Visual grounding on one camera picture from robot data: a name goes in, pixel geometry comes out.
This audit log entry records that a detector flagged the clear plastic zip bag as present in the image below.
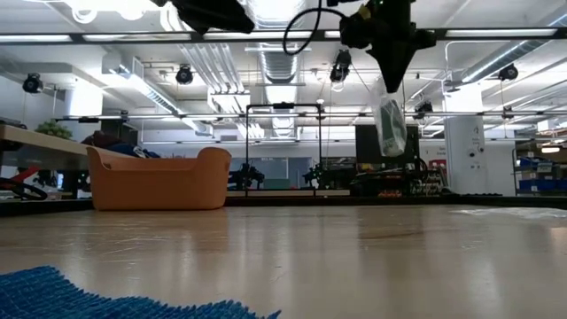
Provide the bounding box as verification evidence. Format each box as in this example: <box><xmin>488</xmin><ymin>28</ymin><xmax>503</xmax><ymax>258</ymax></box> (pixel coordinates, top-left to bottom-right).
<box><xmin>449</xmin><ymin>206</ymin><xmax>567</xmax><ymax>221</ymax></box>
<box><xmin>369</xmin><ymin>77</ymin><xmax>408</xmax><ymax>159</ymax></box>

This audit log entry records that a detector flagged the black hose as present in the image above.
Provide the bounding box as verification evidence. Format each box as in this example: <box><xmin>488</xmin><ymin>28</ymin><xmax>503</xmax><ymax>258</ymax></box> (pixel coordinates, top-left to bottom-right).
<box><xmin>0</xmin><ymin>176</ymin><xmax>49</xmax><ymax>201</ymax></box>

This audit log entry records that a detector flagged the shelf with blue bins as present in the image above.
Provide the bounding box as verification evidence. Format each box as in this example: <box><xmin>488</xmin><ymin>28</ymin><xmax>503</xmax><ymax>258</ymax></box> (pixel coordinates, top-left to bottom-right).
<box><xmin>512</xmin><ymin>141</ymin><xmax>567</xmax><ymax>198</ymax></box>

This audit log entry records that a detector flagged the black monitor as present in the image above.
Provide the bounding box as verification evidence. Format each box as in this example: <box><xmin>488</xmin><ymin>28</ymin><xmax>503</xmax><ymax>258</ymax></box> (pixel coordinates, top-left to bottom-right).
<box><xmin>354</xmin><ymin>125</ymin><xmax>420</xmax><ymax>172</ymax></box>

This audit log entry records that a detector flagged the black crossbar with lights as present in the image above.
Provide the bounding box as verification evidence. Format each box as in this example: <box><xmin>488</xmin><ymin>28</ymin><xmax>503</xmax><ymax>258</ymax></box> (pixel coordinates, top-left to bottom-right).
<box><xmin>0</xmin><ymin>27</ymin><xmax>567</xmax><ymax>44</ymax></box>

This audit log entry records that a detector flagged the white pillar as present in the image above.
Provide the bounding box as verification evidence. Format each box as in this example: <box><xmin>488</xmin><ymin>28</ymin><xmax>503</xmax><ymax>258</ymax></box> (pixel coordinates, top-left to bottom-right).
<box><xmin>444</xmin><ymin>115</ymin><xmax>487</xmax><ymax>196</ymax></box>

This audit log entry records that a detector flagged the teal laptop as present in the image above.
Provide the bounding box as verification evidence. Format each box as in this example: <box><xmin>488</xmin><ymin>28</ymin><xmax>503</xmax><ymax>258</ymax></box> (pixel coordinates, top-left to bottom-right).
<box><xmin>264</xmin><ymin>178</ymin><xmax>292</xmax><ymax>191</ymax></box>

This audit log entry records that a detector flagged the black hanging camera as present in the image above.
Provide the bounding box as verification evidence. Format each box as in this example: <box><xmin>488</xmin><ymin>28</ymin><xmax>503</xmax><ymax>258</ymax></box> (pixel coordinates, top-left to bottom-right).
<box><xmin>22</xmin><ymin>73</ymin><xmax>44</xmax><ymax>95</ymax></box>
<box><xmin>498</xmin><ymin>63</ymin><xmax>519</xmax><ymax>82</ymax></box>
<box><xmin>175</xmin><ymin>65</ymin><xmax>195</xmax><ymax>86</ymax></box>
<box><xmin>414</xmin><ymin>101</ymin><xmax>434</xmax><ymax>121</ymax></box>
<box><xmin>330</xmin><ymin>48</ymin><xmax>353</xmax><ymax>84</ymax></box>

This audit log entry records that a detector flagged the wooden side table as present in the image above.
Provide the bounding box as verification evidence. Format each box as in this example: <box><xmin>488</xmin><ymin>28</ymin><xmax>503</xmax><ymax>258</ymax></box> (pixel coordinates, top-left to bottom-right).
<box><xmin>0</xmin><ymin>123</ymin><xmax>97</xmax><ymax>173</ymax></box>

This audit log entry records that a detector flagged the red object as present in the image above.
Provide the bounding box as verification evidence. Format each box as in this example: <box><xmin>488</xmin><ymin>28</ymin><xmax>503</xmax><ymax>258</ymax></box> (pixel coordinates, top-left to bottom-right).
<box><xmin>0</xmin><ymin>166</ymin><xmax>41</xmax><ymax>190</ymax></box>

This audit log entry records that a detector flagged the cluttered workbench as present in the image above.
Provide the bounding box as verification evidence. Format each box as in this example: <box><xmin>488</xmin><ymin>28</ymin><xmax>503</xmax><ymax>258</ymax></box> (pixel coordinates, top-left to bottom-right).
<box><xmin>349</xmin><ymin>161</ymin><xmax>448</xmax><ymax>198</ymax></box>

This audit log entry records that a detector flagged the green potted plant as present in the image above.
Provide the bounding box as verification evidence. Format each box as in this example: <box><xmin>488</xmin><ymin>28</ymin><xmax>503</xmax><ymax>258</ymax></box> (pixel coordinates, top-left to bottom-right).
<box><xmin>35</xmin><ymin>120</ymin><xmax>74</xmax><ymax>141</ymax></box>

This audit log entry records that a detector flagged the orange plastic bin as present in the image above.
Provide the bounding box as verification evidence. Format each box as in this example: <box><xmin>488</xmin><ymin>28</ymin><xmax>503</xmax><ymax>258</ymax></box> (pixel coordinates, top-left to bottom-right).
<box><xmin>86</xmin><ymin>146</ymin><xmax>232</xmax><ymax>212</ymax></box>

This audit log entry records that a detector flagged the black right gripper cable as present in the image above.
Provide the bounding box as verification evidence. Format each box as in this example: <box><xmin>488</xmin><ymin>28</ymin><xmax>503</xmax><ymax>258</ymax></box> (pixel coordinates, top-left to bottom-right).
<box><xmin>282</xmin><ymin>0</ymin><xmax>351</xmax><ymax>57</ymax></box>

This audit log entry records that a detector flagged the dark cloth pile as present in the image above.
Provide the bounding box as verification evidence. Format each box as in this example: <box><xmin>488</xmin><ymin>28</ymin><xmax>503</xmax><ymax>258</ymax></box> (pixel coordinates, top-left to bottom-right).
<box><xmin>82</xmin><ymin>131</ymin><xmax>161</xmax><ymax>160</ymax></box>

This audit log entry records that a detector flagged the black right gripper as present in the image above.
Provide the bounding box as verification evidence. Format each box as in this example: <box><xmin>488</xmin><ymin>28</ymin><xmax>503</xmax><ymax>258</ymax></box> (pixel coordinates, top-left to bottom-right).
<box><xmin>326</xmin><ymin>0</ymin><xmax>438</xmax><ymax>93</ymax></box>

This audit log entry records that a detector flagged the blue elastic bandage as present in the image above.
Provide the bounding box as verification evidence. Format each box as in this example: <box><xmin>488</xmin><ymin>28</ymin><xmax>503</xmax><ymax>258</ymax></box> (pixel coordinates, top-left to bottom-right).
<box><xmin>0</xmin><ymin>264</ymin><xmax>283</xmax><ymax>319</ymax></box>

